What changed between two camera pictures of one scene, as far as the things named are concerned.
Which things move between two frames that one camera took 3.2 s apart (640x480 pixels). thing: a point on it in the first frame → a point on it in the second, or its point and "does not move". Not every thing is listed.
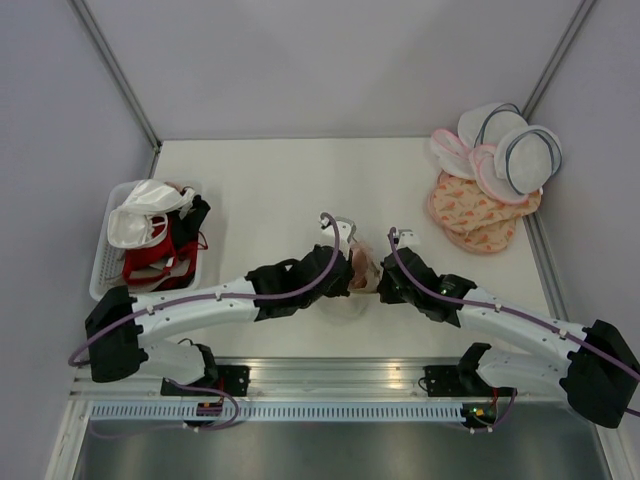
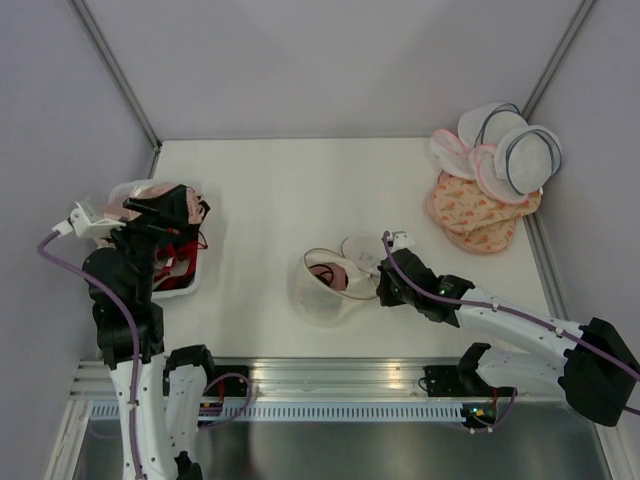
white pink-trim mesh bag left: x=452 y=155 does not move
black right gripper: x=386 y=294 does not move
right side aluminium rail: x=547 y=265 does not move
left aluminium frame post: x=114 y=67 does not move
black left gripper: x=342 y=288 → x=169 y=205
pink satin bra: x=367 y=270 → x=116 y=207
